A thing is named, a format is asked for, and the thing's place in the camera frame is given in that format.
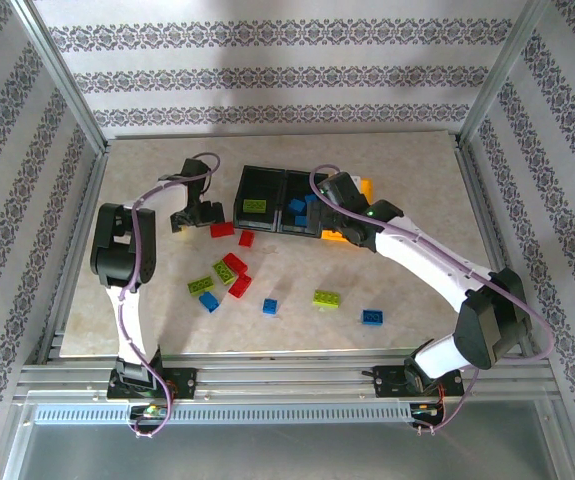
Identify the aluminium side rail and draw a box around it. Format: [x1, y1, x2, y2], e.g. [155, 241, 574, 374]
[36, 143, 111, 365]
[454, 137, 541, 360]

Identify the aluminium frame post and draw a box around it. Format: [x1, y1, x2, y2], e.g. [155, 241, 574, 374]
[459, 0, 552, 145]
[9, 0, 109, 154]

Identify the black plastic bin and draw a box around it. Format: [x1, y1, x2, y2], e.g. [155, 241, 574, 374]
[234, 164, 288, 233]
[279, 169, 331, 237]

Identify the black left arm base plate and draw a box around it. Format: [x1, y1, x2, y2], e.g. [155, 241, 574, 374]
[106, 367, 199, 401]

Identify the yellow plastic bin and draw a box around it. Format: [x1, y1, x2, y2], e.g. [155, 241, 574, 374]
[319, 177, 376, 245]

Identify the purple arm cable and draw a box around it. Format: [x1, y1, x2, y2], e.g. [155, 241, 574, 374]
[116, 152, 221, 440]
[309, 163, 556, 435]

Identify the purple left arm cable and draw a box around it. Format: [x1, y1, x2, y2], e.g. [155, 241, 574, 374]
[116, 152, 221, 440]

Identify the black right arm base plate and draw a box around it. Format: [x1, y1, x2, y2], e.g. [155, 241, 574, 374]
[374, 365, 466, 400]

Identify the grey metal sheet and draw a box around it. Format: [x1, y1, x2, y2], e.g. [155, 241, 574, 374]
[0, 399, 575, 480]

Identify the aluminium mounting rail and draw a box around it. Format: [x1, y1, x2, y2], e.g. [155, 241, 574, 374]
[12, 351, 562, 404]

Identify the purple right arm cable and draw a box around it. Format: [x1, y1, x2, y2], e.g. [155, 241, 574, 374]
[309, 163, 556, 435]

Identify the grey slotted cable duct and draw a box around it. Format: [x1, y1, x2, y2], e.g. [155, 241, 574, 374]
[33, 402, 414, 426]

